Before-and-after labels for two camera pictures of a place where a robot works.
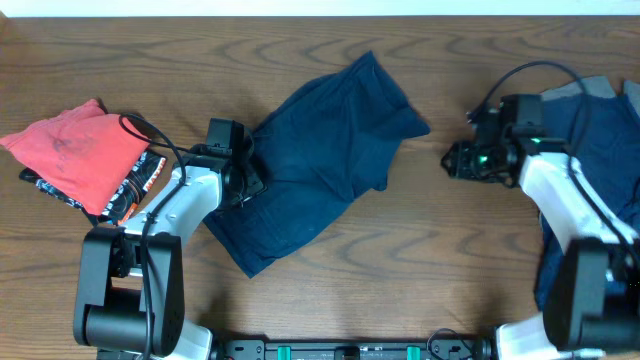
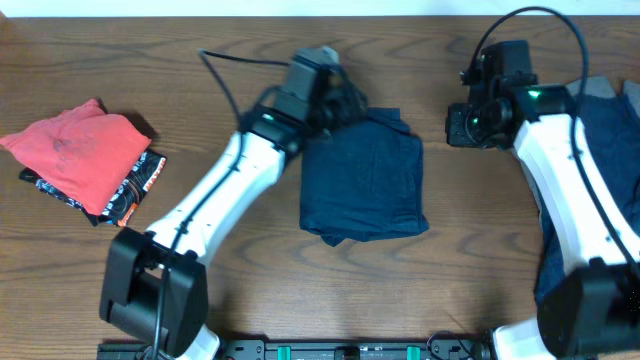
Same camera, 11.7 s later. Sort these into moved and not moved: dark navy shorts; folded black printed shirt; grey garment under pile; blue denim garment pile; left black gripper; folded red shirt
Moved: dark navy shorts; left black gripper
Not moved: folded red shirt; folded black printed shirt; blue denim garment pile; grey garment under pile
